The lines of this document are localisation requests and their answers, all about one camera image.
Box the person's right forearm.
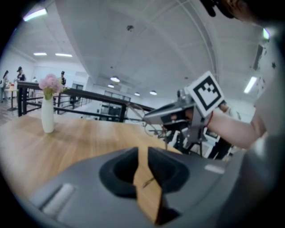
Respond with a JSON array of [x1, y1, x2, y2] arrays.
[[204, 106, 268, 150]]

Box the pink flower bunch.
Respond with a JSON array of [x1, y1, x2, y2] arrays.
[[38, 73, 67, 100]]

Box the small round yellow table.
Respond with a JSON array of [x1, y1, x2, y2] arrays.
[[4, 88, 20, 111]]

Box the black head-worn camera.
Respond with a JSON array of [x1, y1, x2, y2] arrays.
[[200, 0, 217, 17]]

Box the brown eyeglasses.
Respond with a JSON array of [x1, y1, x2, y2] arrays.
[[126, 102, 171, 189]]

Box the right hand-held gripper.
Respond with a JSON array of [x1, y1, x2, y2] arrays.
[[144, 70, 225, 150]]

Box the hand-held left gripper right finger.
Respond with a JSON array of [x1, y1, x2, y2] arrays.
[[148, 146, 234, 228]]

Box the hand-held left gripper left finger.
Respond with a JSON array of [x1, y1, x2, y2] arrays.
[[30, 147, 160, 228]]

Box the black metal railing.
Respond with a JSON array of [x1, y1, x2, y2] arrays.
[[17, 81, 156, 123]]

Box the red string bracelet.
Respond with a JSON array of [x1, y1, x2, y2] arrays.
[[207, 110, 214, 129]]

